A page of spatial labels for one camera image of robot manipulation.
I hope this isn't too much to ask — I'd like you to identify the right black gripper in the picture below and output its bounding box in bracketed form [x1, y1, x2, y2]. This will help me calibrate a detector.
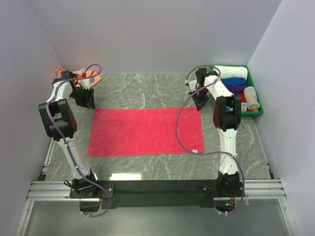
[189, 86, 209, 111]

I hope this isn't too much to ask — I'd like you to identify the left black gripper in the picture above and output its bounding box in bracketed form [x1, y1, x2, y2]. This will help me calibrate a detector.
[70, 87, 96, 109]

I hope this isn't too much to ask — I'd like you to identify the pink towel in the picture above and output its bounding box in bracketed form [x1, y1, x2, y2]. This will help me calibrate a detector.
[87, 107, 205, 157]

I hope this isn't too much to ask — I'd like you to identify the yellow grey patterned towel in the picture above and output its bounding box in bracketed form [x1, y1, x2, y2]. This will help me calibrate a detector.
[244, 87, 260, 110]

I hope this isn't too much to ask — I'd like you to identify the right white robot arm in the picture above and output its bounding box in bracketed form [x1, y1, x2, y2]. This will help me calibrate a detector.
[186, 67, 241, 196]

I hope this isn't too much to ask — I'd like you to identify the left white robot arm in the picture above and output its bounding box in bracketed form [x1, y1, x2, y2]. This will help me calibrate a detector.
[38, 71, 99, 198]

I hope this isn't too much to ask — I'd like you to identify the salmon orange towel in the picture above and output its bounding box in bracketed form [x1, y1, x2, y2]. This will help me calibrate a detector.
[55, 65, 102, 87]

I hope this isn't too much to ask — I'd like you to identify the purple rolled towel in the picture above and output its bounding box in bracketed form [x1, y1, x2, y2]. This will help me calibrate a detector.
[225, 84, 247, 95]

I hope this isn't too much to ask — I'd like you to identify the red rolled towel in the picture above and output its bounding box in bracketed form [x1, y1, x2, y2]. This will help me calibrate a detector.
[238, 93, 247, 112]

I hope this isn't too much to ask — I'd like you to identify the white rolled towel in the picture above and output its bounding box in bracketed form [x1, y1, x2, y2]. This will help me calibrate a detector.
[213, 65, 248, 80]

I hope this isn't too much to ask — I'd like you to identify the blue rolled towel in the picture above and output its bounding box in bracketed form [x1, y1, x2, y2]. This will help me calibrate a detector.
[221, 77, 246, 86]

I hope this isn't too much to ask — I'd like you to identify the green plastic bin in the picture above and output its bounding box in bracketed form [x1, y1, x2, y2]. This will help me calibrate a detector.
[211, 64, 264, 116]

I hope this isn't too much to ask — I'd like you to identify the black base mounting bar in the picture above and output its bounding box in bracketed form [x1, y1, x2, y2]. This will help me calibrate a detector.
[69, 179, 244, 209]

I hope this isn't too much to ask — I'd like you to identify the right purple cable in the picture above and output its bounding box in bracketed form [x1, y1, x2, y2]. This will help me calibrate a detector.
[175, 64, 246, 216]

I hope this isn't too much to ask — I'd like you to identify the purple cable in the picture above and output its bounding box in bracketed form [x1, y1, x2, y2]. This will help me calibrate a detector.
[46, 63, 114, 218]
[175, 64, 246, 216]

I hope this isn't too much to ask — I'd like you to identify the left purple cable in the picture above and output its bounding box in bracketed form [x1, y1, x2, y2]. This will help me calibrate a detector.
[46, 63, 114, 218]

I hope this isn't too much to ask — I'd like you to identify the aluminium rail frame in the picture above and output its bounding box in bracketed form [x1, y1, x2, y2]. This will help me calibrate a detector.
[14, 140, 298, 236]

